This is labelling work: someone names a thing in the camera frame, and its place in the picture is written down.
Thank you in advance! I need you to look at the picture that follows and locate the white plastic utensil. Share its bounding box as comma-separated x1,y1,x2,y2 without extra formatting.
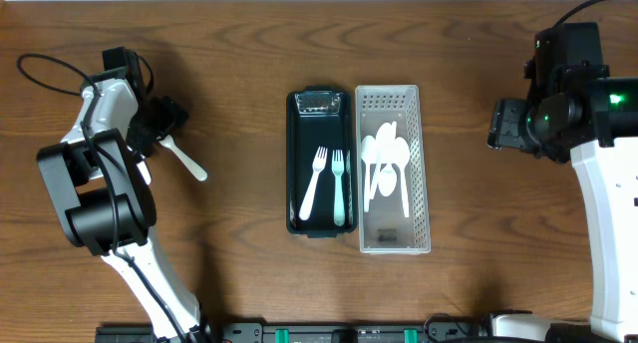
159,135,208,181

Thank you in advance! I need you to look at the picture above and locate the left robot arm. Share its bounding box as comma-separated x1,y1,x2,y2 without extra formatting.
37,47,221,342

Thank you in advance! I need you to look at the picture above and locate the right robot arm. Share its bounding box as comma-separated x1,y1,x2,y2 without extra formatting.
487,23,637,342

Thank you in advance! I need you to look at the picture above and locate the clear perforated plastic basket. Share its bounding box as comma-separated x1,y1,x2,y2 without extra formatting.
355,85,431,255

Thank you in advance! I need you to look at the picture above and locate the white plastic fork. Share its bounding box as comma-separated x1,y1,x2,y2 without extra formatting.
331,150,345,226
299,147,328,221

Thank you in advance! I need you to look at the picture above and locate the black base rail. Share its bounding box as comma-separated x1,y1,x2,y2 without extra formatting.
94,312,499,343

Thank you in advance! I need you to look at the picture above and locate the white plastic spoon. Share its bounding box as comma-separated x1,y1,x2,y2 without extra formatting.
361,136,377,212
370,122,396,199
378,122,397,196
394,137,410,218
137,161,152,185

